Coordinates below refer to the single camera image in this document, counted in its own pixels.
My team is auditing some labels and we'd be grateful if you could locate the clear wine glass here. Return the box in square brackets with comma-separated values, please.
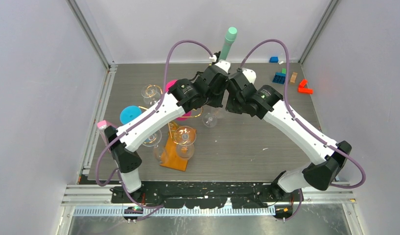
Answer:
[142, 130, 168, 164]
[202, 107, 225, 128]
[173, 126, 196, 160]
[141, 85, 163, 106]

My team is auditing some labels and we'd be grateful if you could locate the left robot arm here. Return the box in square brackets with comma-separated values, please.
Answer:
[105, 61, 231, 203]

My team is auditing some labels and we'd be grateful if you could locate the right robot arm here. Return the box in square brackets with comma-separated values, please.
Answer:
[226, 70, 352, 201]

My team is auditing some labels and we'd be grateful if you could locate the pink wine glass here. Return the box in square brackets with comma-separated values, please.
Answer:
[165, 80, 191, 121]

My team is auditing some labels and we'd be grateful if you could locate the orange wooden rack base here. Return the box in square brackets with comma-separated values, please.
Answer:
[160, 125, 189, 172]

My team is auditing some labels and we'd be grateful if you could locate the blue wine glass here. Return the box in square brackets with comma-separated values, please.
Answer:
[119, 105, 142, 125]

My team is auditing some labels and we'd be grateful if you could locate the blue lego brick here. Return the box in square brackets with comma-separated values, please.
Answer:
[272, 72, 286, 85]

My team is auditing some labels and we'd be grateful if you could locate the mint green microphone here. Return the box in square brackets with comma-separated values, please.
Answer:
[218, 26, 237, 60]

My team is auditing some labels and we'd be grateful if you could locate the tan wooden block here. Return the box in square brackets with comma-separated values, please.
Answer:
[289, 72, 298, 84]

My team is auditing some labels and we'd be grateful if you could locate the red plastic block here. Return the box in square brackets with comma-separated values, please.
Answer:
[298, 79, 313, 94]

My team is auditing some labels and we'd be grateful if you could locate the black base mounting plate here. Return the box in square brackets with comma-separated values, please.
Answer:
[110, 181, 303, 209]

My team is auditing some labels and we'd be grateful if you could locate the pink metronome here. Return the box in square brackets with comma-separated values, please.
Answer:
[97, 120, 112, 145]

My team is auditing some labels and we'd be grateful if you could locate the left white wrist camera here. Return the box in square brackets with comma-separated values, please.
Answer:
[214, 60, 231, 73]

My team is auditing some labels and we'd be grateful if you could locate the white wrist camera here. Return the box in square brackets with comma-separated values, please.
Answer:
[242, 68, 257, 84]
[214, 60, 231, 73]

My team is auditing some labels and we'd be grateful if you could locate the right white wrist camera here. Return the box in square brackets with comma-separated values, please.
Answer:
[242, 68, 257, 84]

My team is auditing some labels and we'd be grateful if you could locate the blue block by wall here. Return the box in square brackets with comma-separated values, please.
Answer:
[269, 56, 279, 63]

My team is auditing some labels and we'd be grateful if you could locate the gold wire glass rack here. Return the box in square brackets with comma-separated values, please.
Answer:
[138, 85, 204, 143]

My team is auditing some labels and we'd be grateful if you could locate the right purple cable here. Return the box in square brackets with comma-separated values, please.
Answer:
[239, 39, 367, 190]

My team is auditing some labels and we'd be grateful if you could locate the purple cable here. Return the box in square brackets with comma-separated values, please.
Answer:
[239, 39, 367, 190]
[94, 40, 216, 210]

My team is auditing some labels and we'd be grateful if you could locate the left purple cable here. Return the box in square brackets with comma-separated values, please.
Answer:
[94, 40, 216, 210]

